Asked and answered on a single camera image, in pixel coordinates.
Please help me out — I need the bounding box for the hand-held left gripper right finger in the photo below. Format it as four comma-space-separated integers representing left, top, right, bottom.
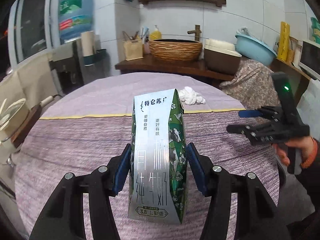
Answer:
186, 142, 292, 240

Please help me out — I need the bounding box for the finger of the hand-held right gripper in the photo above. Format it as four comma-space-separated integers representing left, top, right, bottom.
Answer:
238, 106, 284, 122
226, 123, 287, 147

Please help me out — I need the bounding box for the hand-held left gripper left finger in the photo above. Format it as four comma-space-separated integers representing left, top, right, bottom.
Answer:
29, 143, 132, 240

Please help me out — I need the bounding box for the green silver milk carton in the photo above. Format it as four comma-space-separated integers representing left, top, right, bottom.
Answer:
128, 89, 188, 225

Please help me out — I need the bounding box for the person's right forearm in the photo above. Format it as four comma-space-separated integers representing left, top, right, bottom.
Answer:
299, 139, 320, 230

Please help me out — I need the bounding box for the person's right hand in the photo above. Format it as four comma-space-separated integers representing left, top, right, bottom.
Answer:
274, 136, 315, 167

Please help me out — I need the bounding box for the white cloth cover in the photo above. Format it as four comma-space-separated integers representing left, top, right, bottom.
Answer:
296, 80, 320, 135

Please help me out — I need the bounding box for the floral cloth cover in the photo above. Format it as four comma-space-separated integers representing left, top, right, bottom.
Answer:
219, 57, 282, 110

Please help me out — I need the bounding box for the wooden cabinet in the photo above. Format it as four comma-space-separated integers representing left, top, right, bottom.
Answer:
270, 57, 312, 100

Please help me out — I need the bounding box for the purple striped tablecloth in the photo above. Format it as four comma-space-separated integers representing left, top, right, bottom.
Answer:
14, 72, 283, 240

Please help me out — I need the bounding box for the white crumpled tissue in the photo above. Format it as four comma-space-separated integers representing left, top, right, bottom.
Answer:
178, 86, 206, 105

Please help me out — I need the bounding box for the brown white rice cooker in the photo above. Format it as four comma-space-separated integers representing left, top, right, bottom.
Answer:
204, 39, 242, 75

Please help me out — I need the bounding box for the light blue plastic basin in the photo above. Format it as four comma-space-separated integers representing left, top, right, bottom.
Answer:
235, 34, 277, 66

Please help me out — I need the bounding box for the small wicker jar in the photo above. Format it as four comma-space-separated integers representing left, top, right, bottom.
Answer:
286, 36, 300, 64

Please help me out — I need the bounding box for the white microwave oven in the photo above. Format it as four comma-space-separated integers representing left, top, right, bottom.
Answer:
299, 39, 320, 80

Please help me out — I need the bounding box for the yellow wrap roll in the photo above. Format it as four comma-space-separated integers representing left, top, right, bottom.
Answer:
276, 21, 290, 61

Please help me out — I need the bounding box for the clear plastic bag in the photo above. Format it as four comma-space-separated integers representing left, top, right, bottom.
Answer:
236, 26, 265, 43

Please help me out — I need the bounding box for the bronze faucet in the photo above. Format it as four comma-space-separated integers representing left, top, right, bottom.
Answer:
187, 24, 202, 42

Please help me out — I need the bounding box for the wicker wash basin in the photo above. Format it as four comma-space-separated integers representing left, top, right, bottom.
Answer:
149, 39, 203, 63

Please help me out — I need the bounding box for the dark wooden board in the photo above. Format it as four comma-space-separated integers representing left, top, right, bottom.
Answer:
12, 104, 44, 147

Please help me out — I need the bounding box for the grey water dispenser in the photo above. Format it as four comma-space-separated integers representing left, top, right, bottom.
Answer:
56, 39, 87, 93

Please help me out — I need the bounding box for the teal cup tray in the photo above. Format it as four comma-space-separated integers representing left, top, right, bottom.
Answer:
84, 49, 107, 66

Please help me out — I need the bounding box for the beige chopstick holder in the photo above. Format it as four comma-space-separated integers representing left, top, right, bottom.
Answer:
122, 40, 144, 61

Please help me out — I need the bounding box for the yellow soap bottle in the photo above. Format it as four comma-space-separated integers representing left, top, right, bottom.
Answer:
149, 25, 162, 41

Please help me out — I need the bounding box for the cream cooking pot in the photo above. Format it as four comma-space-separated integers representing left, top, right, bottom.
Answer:
0, 97, 28, 153

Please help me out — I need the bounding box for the beige cloth cover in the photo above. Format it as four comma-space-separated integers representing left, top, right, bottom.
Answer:
0, 60, 62, 120

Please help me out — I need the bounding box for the beige cup tube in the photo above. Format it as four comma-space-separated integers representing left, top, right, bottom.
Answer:
82, 31, 95, 57

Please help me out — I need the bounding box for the blue water jug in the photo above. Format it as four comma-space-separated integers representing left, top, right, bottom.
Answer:
58, 0, 95, 40

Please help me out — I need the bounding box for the sliding window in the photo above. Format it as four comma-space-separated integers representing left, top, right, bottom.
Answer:
9, 0, 54, 64

